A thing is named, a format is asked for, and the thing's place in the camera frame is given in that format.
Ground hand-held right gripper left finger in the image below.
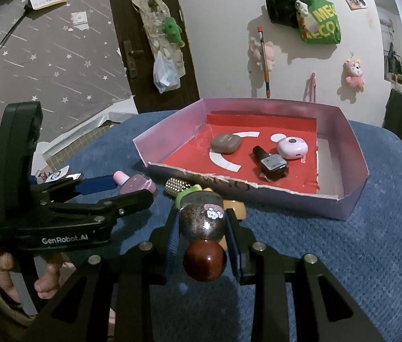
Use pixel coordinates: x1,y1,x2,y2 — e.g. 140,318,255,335
26,210,183,342

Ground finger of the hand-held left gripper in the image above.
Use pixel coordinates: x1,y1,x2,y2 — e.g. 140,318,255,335
49,189,154,221
32,174,119,200

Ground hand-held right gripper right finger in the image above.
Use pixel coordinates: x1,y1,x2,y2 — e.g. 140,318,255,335
224,208,387,342

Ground purple nail polish bottle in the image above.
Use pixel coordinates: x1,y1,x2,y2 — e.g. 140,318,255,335
113,171,159,197

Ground gold rhinestone cylinder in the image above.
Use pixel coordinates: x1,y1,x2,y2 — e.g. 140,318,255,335
165,177,191,197

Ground pink cardboard box red liner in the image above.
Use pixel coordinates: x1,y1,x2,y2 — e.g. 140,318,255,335
132,97,370,221

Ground grey square compact case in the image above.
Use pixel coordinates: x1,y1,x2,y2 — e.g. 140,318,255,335
210,133,241,154

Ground lilac round case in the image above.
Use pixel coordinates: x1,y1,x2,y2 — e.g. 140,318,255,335
277,136,309,160

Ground person's left hand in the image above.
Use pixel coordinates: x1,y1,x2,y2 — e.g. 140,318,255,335
0,250,65,306

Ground white printed paper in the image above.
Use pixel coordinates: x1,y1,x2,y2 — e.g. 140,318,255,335
32,166,83,185

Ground grey star-print sheet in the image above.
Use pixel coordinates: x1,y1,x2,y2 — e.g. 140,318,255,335
0,0,134,186

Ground blue fleece blanket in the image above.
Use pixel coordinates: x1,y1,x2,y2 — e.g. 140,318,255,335
35,111,402,342

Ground dark brown door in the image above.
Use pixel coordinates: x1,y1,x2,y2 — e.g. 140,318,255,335
106,0,201,115

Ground clear plastic bag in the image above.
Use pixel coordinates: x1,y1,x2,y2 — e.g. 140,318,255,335
153,50,181,94

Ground small white paper square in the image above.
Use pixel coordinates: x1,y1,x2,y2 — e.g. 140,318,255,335
72,11,89,29

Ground green plush toy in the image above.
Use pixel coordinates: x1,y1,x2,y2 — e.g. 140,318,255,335
162,17,185,48

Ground beige hanging organizer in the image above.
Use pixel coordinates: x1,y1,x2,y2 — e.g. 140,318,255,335
131,0,187,79

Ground pink hanging tool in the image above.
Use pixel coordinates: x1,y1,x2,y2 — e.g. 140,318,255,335
306,73,317,102

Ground pink plush bear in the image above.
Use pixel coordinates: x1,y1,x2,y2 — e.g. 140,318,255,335
249,41,276,70

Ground pink plush cow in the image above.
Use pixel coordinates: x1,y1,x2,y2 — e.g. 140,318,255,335
343,58,365,91

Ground green tote bag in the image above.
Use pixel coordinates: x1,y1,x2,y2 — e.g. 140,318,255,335
301,0,342,44

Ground black backpack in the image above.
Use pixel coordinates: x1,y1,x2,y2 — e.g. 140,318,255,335
266,0,299,29

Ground metal door handle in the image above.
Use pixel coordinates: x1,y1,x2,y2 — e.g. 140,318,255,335
123,40,142,78

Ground orange-handled stick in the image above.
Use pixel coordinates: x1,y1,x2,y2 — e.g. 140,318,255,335
257,26,272,98

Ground tall wall mirror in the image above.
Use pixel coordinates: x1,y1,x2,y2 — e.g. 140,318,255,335
370,0,402,82

